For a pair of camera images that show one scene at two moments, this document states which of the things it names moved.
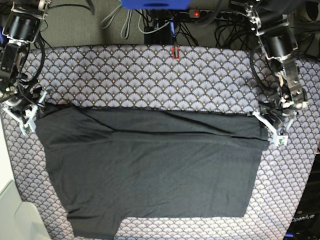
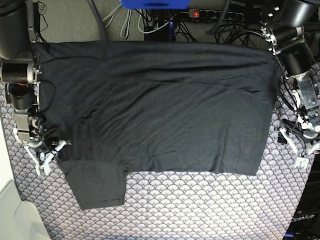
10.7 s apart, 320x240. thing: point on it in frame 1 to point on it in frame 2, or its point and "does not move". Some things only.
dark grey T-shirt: (107, 164) to (109, 108)
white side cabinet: (19, 220) does not move
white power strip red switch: (195, 13) does not move
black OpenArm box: (305, 224) does not move
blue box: (156, 4) does not move
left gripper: (24, 112) to (42, 153)
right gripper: (278, 121) to (305, 139)
